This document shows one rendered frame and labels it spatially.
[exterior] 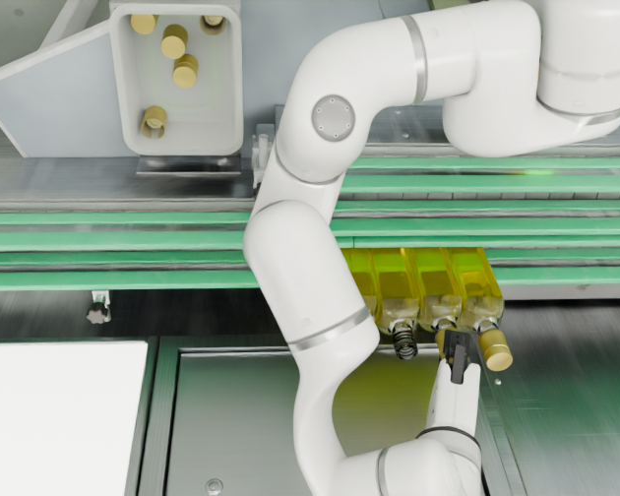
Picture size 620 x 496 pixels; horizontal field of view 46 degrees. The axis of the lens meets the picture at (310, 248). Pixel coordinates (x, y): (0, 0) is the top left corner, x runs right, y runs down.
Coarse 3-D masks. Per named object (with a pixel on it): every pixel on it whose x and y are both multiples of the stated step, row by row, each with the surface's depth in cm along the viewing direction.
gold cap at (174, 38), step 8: (176, 24) 103; (168, 32) 101; (176, 32) 101; (184, 32) 103; (168, 40) 100; (176, 40) 101; (184, 40) 101; (168, 48) 101; (176, 48) 101; (184, 48) 101; (168, 56) 102; (176, 56) 102
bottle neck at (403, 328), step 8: (400, 320) 97; (392, 328) 97; (400, 328) 96; (408, 328) 96; (400, 336) 95; (408, 336) 95; (400, 344) 94; (408, 344) 93; (416, 344) 94; (400, 352) 95; (408, 352) 95; (416, 352) 94
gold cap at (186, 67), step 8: (184, 56) 106; (192, 56) 106; (176, 64) 104; (184, 64) 103; (192, 64) 104; (176, 72) 103; (184, 72) 103; (192, 72) 103; (176, 80) 104; (184, 80) 104; (192, 80) 104; (184, 88) 105
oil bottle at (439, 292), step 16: (416, 256) 105; (432, 256) 105; (448, 256) 105; (416, 272) 102; (432, 272) 102; (448, 272) 102; (432, 288) 99; (448, 288) 99; (432, 304) 97; (448, 304) 97; (432, 320) 98
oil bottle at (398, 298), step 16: (384, 256) 105; (400, 256) 105; (384, 272) 102; (400, 272) 103; (384, 288) 100; (400, 288) 100; (416, 288) 100; (384, 304) 98; (400, 304) 97; (416, 304) 98; (384, 320) 98; (416, 320) 98
